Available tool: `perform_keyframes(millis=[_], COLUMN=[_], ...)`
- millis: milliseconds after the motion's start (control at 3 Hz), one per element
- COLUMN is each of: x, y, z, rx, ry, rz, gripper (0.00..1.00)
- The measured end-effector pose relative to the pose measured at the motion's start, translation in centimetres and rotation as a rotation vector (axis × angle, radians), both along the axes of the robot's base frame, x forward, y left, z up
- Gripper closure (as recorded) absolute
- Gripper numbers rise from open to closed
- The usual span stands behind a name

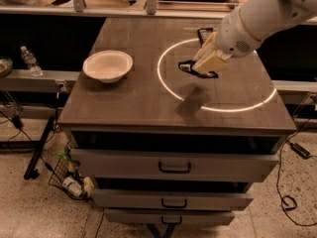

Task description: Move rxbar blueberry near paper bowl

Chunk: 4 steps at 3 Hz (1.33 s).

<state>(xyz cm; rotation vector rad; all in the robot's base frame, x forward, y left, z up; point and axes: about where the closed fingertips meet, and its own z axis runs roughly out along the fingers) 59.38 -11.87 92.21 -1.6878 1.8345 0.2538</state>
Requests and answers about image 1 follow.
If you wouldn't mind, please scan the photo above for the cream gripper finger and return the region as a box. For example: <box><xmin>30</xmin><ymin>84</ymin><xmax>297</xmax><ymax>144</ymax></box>
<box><xmin>192</xmin><ymin>50</ymin><xmax>232</xmax><ymax>74</ymax></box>
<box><xmin>193</xmin><ymin>33</ymin><xmax>216</xmax><ymax>60</ymax></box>

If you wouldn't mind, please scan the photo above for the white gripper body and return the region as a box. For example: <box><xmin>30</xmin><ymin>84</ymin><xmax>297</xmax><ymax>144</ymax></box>
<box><xmin>215</xmin><ymin>9</ymin><xmax>262</xmax><ymax>58</ymax></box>

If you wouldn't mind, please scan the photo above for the blue rxbar blueberry packet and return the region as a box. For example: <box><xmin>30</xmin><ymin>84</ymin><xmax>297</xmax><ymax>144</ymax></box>
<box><xmin>178</xmin><ymin>60</ymin><xmax>219</xmax><ymax>78</ymax></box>

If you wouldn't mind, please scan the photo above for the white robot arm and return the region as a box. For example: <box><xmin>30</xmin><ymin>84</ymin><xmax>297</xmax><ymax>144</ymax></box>
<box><xmin>191</xmin><ymin>0</ymin><xmax>317</xmax><ymax>74</ymax></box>

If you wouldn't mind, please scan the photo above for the white paper bowl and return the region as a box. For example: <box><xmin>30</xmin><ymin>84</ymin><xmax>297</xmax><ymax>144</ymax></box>
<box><xmin>82</xmin><ymin>51</ymin><xmax>133</xmax><ymax>83</ymax></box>

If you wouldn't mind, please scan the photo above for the green bowl on shelf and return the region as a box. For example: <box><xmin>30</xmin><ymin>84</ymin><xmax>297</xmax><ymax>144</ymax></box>
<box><xmin>0</xmin><ymin>57</ymin><xmax>13</xmax><ymax>77</ymax></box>

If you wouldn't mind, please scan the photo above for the grey top drawer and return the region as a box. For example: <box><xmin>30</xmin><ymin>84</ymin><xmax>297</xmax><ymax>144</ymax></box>
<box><xmin>71</xmin><ymin>149</ymin><xmax>277</xmax><ymax>182</ymax></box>

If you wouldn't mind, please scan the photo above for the grey drawer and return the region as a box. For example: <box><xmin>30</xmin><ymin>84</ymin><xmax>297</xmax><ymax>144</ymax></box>
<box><xmin>71</xmin><ymin>149</ymin><xmax>277</xmax><ymax>182</ymax></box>
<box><xmin>105</xmin><ymin>208</ymin><xmax>235</xmax><ymax>225</ymax></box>
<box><xmin>91</xmin><ymin>189</ymin><xmax>254</xmax><ymax>211</ymax></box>

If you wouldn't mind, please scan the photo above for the clear plastic water bottle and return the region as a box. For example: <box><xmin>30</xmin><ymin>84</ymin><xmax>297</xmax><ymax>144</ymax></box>
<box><xmin>20</xmin><ymin>46</ymin><xmax>43</xmax><ymax>76</ymax></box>

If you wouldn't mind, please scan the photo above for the grey middle drawer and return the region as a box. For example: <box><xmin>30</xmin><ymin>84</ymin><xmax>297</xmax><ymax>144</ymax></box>
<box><xmin>91</xmin><ymin>189</ymin><xmax>254</xmax><ymax>211</ymax></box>

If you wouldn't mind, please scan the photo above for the grey bottom drawer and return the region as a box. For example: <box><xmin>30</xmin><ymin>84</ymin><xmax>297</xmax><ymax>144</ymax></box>
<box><xmin>105</xmin><ymin>208</ymin><xmax>235</xmax><ymax>225</ymax></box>

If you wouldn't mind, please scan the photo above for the grey side shelf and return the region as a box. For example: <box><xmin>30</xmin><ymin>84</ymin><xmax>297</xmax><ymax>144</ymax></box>
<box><xmin>0</xmin><ymin>69</ymin><xmax>79</xmax><ymax>93</ymax></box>

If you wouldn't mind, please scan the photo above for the black stand leg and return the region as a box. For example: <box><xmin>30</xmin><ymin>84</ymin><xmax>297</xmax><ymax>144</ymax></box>
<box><xmin>24</xmin><ymin>116</ymin><xmax>54</xmax><ymax>179</ymax></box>

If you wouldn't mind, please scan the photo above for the black power adapter with cable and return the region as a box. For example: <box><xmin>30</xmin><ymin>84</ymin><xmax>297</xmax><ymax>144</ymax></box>
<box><xmin>275</xmin><ymin>129</ymin><xmax>317</xmax><ymax>227</ymax></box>

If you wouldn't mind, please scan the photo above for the wire basket with items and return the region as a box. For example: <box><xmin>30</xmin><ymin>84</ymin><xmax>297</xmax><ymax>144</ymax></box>
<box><xmin>49</xmin><ymin>144</ymin><xmax>93</xmax><ymax>201</ymax></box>

